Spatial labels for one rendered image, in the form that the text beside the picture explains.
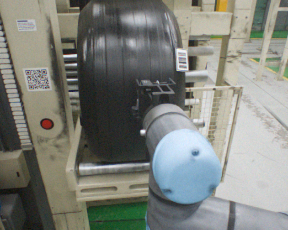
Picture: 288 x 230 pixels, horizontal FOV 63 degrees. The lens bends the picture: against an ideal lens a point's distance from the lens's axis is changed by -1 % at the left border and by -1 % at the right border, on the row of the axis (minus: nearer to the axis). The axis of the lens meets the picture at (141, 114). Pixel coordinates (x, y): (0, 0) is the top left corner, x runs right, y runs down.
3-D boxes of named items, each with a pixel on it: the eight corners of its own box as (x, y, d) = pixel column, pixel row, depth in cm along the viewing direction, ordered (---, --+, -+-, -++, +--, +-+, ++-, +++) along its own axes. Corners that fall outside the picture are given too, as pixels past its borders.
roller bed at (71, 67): (57, 113, 122) (46, 55, 108) (61, 101, 135) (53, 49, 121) (96, 111, 124) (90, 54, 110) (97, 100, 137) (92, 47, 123)
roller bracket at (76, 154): (69, 192, 81) (64, 170, 77) (81, 131, 116) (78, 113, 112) (79, 191, 82) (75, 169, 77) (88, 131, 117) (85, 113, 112)
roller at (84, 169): (76, 160, 84) (77, 167, 88) (75, 171, 81) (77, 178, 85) (173, 153, 88) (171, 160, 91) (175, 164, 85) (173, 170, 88)
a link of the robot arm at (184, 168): (154, 215, 27) (159, 149, 24) (142, 162, 37) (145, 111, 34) (220, 211, 28) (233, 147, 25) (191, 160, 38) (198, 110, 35)
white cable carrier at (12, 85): (22, 150, 86) (-18, 7, 64) (26, 142, 90) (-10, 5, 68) (35, 149, 86) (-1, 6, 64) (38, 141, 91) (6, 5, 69)
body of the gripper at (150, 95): (170, 76, 50) (188, 93, 39) (169, 115, 53) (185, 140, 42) (134, 78, 49) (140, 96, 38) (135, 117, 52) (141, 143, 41)
